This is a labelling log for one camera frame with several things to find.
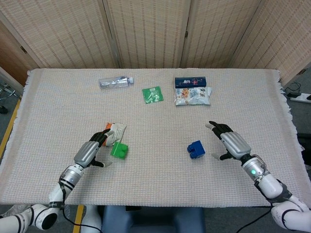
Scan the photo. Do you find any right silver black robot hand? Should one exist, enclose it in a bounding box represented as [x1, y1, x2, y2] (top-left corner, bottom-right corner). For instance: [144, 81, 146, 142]
[205, 120, 252, 162]

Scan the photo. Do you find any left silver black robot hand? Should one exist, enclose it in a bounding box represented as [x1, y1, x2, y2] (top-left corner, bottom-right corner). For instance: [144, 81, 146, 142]
[73, 128, 114, 169]

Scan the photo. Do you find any green toy block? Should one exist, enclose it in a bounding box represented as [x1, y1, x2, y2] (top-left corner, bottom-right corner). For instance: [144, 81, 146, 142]
[110, 142, 129, 160]

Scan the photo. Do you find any blue toy block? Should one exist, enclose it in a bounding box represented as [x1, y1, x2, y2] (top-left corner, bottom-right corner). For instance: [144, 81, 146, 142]
[187, 140, 205, 160]

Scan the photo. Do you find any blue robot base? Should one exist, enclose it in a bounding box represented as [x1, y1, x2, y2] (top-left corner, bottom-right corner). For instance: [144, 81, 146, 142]
[101, 205, 205, 233]

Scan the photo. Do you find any orange and white packet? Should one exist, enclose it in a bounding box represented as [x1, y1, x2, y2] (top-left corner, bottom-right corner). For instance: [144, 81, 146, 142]
[103, 122, 127, 148]

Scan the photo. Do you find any white robot body column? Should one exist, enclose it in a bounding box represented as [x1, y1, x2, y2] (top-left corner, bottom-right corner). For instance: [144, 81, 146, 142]
[81, 205, 102, 233]

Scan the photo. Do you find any white printed snack bag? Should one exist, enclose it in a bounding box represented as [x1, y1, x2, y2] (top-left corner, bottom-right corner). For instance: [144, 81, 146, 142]
[174, 86, 212, 107]

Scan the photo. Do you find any clear plastic water bottle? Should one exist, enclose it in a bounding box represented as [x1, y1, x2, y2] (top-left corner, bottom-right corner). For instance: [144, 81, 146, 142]
[98, 75, 135, 90]

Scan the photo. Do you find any dark blue rectangular box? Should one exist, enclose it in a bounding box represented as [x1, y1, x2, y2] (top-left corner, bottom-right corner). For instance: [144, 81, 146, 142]
[174, 76, 208, 88]

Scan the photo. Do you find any black power adapter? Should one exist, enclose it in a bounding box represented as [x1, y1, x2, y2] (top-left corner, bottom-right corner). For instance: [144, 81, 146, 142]
[284, 86, 302, 97]

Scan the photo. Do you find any beige woven tablecloth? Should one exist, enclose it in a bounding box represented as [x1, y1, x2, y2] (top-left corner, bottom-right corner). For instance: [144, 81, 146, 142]
[0, 68, 306, 209]

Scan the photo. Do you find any white power strip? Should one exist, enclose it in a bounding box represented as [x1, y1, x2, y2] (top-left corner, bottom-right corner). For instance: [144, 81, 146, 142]
[290, 93, 311, 104]

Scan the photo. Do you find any green square sachet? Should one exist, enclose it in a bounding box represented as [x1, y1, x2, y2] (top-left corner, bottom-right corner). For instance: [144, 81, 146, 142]
[141, 86, 164, 105]

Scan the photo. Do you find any white sneaker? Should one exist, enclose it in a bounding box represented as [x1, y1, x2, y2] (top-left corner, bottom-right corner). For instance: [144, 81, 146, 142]
[0, 203, 31, 218]

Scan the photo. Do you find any chrome chair base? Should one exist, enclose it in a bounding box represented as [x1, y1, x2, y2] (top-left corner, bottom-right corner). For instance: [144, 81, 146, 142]
[0, 81, 19, 115]

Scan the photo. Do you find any beige woven screen panel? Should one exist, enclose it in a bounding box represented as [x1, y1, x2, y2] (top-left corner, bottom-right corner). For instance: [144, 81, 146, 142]
[0, 0, 121, 70]
[181, 0, 265, 68]
[103, 0, 192, 69]
[230, 0, 311, 85]

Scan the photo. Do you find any brown wooden panel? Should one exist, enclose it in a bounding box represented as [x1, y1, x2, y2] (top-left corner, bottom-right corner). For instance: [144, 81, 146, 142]
[0, 21, 41, 87]

